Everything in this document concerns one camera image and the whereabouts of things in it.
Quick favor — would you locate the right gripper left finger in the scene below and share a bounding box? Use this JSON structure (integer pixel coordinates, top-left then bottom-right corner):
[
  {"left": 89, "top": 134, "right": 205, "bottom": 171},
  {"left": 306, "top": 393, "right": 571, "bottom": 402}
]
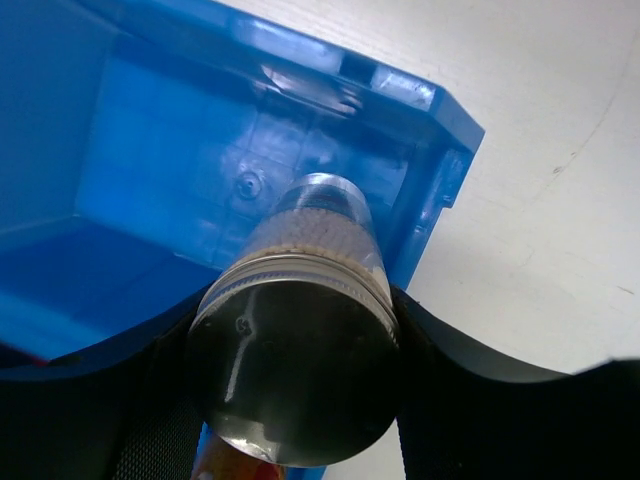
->
[{"left": 1, "top": 291, "right": 204, "bottom": 479}]

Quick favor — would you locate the blue three-compartment plastic bin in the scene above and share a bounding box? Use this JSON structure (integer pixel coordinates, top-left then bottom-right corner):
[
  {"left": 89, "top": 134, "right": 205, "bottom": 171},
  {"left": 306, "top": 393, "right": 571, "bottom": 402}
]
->
[{"left": 1, "top": 1, "right": 484, "bottom": 369}]

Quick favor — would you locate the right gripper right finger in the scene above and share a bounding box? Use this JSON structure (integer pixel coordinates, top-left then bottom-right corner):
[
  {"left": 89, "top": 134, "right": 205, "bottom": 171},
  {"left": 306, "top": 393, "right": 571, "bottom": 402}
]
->
[{"left": 392, "top": 288, "right": 639, "bottom": 479}]

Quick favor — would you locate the silver-capped spice shaker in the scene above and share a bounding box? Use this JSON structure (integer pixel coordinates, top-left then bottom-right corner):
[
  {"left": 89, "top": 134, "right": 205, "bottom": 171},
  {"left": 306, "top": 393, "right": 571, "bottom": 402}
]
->
[{"left": 185, "top": 173, "right": 401, "bottom": 468}]

